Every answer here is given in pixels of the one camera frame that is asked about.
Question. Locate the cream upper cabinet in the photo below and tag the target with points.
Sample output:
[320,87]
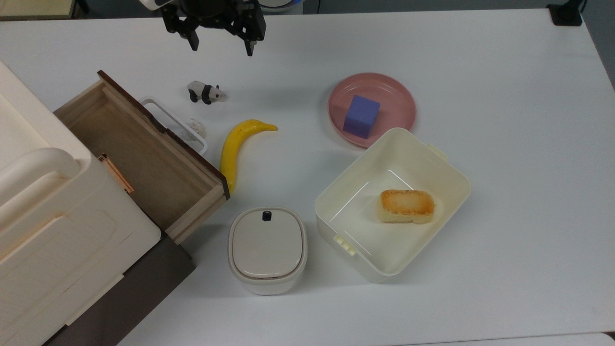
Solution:
[57,230]

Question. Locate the pink plate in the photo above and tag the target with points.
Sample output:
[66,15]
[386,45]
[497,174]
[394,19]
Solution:
[394,96]

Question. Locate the purple cube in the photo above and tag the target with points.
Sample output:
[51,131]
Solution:
[361,117]

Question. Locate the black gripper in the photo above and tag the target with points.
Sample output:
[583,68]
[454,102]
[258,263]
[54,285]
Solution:
[211,12]

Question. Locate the toasted bread toy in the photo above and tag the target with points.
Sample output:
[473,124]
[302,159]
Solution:
[406,206]

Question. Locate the black clamp stand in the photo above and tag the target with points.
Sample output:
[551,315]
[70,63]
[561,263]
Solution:
[567,14]

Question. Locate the small panda toy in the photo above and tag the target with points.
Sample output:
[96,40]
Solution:
[204,92]

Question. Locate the cream lidded trash can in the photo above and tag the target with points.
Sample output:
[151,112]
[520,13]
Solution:
[267,247]

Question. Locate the yellow toy banana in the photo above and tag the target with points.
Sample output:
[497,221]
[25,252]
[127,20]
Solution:
[235,144]

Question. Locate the wooden drawer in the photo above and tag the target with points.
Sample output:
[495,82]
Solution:
[144,163]

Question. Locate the cream open plastic bin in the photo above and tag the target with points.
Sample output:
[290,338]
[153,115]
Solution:
[365,230]

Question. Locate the dark brown drawer cabinet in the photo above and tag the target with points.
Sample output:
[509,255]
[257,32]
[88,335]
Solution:
[134,293]

